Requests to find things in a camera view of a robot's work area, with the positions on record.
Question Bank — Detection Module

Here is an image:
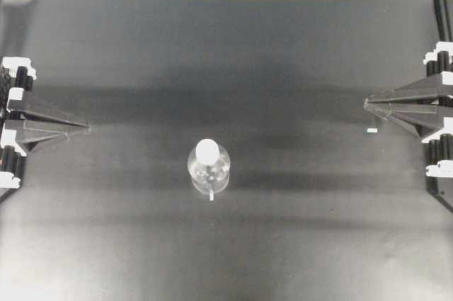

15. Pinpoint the black frame rail right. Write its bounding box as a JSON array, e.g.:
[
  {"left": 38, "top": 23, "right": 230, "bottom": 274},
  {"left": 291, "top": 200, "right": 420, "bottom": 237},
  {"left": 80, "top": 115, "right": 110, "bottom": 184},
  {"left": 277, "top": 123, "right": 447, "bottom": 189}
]
[{"left": 434, "top": 0, "right": 452, "bottom": 42}]

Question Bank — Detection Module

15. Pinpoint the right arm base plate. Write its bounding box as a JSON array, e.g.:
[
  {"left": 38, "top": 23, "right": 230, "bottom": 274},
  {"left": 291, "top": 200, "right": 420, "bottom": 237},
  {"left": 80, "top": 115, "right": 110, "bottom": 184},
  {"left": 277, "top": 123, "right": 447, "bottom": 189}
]
[{"left": 426, "top": 176, "right": 453, "bottom": 213}]

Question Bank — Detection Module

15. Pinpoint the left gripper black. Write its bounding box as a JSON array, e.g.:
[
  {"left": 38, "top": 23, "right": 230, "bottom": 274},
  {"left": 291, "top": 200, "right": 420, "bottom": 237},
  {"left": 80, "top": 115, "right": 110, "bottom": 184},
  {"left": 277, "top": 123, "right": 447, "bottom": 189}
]
[{"left": 1, "top": 57, "right": 91, "bottom": 188}]

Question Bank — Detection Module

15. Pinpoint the white bottle cap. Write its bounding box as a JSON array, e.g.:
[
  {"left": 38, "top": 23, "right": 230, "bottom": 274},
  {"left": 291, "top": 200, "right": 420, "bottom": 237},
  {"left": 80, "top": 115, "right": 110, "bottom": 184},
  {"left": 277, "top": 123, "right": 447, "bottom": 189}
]
[{"left": 195, "top": 138, "right": 220, "bottom": 166}]

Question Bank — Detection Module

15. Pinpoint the clear plastic bottle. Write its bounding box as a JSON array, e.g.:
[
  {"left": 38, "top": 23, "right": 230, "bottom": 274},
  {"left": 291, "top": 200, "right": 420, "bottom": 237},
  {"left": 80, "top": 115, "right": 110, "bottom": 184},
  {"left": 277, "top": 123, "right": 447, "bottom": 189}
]
[{"left": 187, "top": 143, "right": 231, "bottom": 197}]

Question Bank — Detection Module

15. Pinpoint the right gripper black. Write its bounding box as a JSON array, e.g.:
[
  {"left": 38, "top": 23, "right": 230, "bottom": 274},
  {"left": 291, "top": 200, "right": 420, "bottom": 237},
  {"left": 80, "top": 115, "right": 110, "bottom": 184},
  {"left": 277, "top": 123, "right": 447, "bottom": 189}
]
[{"left": 364, "top": 42, "right": 452, "bottom": 177}]

